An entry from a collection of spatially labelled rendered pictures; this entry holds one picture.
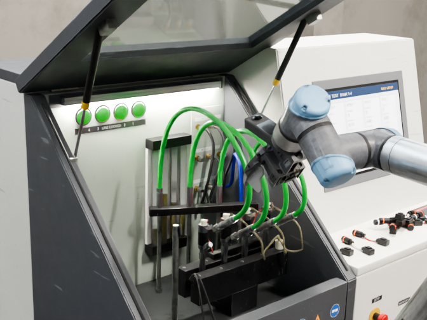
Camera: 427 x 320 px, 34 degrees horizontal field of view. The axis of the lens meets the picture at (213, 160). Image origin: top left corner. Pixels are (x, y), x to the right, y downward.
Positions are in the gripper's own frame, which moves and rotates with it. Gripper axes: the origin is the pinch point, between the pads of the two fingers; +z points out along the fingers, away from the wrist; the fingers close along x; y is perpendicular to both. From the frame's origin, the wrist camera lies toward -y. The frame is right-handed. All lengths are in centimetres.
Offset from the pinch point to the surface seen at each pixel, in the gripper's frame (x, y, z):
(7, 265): -54, -25, 65
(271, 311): -2.7, 25.8, 26.4
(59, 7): 23, -173, 142
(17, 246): -50, -26, 54
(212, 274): -8.2, 8.6, 37.0
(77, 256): -41.2, -6.5, 26.0
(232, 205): 9.6, -9.7, 43.3
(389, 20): 294, -169, 243
